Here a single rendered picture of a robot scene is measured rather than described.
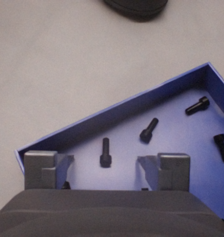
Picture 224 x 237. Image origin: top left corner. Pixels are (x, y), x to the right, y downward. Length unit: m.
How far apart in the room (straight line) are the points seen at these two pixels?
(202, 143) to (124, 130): 0.05
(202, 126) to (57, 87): 0.10
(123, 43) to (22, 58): 0.07
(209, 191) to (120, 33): 0.13
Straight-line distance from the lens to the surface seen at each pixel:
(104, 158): 0.18
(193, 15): 0.26
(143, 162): 0.16
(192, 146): 0.19
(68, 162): 0.16
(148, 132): 0.18
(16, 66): 0.22
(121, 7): 0.24
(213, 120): 0.21
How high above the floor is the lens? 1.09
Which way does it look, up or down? 64 degrees down
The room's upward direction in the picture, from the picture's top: 5 degrees clockwise
